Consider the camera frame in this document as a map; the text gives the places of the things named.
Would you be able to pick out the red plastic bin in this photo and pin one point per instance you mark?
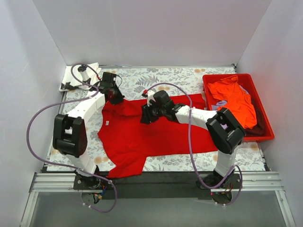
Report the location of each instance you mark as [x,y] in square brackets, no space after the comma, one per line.
[246,82]

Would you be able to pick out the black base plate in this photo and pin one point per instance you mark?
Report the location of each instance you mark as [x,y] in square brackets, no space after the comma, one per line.
[148,185]

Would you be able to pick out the lavender t shirt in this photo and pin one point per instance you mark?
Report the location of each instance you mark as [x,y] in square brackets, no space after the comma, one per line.
[233,97]

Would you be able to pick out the aluminium frame rail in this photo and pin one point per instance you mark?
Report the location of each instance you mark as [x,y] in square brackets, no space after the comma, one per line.
[260,202]

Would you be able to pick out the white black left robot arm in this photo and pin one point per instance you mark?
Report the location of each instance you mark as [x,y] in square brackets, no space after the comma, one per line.
[69,133]

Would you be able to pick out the orange t shirt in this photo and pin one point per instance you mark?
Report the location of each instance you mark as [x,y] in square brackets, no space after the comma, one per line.
[246,117]

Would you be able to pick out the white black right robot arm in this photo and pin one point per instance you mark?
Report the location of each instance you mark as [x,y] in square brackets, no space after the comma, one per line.
[225,131]

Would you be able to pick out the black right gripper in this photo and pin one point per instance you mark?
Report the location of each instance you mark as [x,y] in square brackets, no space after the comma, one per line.
[147,113]

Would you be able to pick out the floral table cloth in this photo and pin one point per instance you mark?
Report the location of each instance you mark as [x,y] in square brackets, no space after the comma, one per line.
[134,80]

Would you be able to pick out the red t shirt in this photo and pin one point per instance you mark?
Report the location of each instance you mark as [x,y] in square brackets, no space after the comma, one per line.
[128,143]

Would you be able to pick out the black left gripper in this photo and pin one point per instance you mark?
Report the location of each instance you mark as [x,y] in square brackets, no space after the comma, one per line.
[116,97]

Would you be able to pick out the white black printed t shirt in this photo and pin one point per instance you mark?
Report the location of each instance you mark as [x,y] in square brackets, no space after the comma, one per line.
[82,73]

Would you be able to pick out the dark maroon t shirt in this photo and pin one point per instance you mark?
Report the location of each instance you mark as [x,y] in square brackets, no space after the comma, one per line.
[259,129]

